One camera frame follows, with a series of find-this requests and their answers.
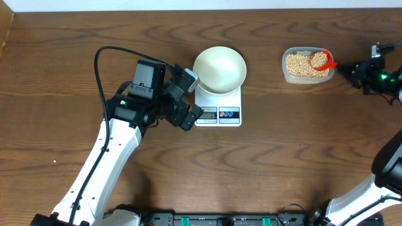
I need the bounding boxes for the clear plastic soybean container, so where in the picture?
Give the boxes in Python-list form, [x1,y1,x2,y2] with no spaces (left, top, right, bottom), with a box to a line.
[282,47,335,84]

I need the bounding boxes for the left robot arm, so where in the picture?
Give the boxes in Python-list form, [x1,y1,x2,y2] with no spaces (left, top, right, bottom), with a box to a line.
[31,59,203,226]

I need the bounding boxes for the white ceramic bowl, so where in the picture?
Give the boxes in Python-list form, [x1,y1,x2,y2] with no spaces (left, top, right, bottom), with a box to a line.
[193,46,247,95]

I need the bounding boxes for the cardboard box edge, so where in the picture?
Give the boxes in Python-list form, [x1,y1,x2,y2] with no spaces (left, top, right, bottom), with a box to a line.
[0,0,14,56]

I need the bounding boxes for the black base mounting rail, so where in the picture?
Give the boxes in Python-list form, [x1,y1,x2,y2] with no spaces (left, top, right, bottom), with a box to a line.
[103,212,386,226]

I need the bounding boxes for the white digital kitchen scale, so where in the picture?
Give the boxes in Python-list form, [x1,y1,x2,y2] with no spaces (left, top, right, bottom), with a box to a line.
[195,86,242,127]

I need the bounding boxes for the soybeans in container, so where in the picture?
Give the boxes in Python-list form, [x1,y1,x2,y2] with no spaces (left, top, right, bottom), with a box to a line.
[285,54,330,77]

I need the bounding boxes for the red plastic measuring scoop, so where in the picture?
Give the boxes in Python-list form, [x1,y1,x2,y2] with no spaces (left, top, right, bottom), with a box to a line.
[309,50,337,72]

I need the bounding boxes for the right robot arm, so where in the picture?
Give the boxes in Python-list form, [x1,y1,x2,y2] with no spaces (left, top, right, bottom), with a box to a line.
[307,58,401,226]

